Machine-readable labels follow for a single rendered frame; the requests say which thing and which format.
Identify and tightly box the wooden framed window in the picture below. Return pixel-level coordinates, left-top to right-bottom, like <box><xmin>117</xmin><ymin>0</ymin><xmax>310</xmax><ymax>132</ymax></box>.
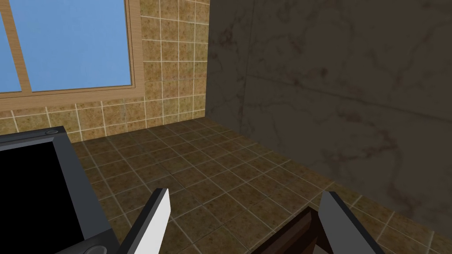
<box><xmin>0</xmin><ymin>0</ymin><xmax>145</xmax><ymax>108</ymax></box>

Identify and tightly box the dark grey appliance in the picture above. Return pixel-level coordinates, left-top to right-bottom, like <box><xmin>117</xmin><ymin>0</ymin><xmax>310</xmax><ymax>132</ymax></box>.
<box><xmin>0</xmin><ymin>125</ymin><xmax>121</xmax><ymax>254</ymax></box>

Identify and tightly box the dark brown wooden cabinet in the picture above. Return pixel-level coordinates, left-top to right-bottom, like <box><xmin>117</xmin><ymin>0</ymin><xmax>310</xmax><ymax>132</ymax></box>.
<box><xmin>250</xmin><ymin>206</ymin><xmax>332</xmax><ymax>254</ymax></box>

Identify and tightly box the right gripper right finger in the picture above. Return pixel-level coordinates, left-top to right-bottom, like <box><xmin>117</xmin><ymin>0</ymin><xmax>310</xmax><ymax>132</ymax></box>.
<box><xmin>318</xmin><ymin>190</ymin><xmax>385</xmax><ymax>254</ymax></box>

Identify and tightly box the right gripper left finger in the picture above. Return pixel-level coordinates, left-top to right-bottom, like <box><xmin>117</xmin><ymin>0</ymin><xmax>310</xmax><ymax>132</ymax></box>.
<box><xmin>117</xmin><ymin>187</ymin><xmax>171</xmax><ymax>254</ymax></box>

